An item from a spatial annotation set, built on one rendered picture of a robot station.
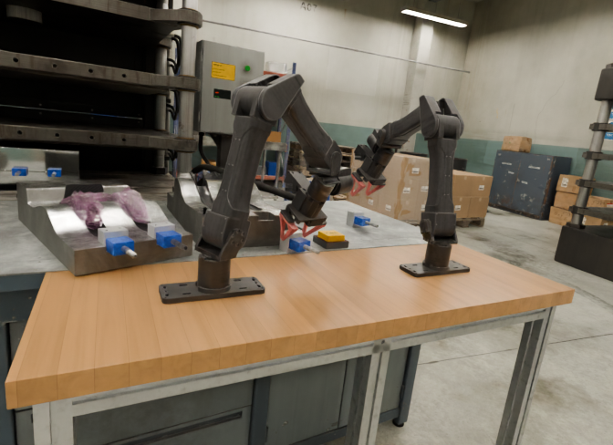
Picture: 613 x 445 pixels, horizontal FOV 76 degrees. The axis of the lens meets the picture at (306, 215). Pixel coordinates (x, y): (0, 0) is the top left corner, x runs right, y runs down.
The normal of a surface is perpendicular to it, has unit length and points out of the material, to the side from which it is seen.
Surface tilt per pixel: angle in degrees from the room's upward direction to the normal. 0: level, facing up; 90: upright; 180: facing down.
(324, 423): 90
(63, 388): 90
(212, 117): 90
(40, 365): 0
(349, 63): 90
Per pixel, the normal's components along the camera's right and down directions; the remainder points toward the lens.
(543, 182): -0.91, 0.00
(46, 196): 0.73, 0.05
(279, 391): 0.48, 0.24
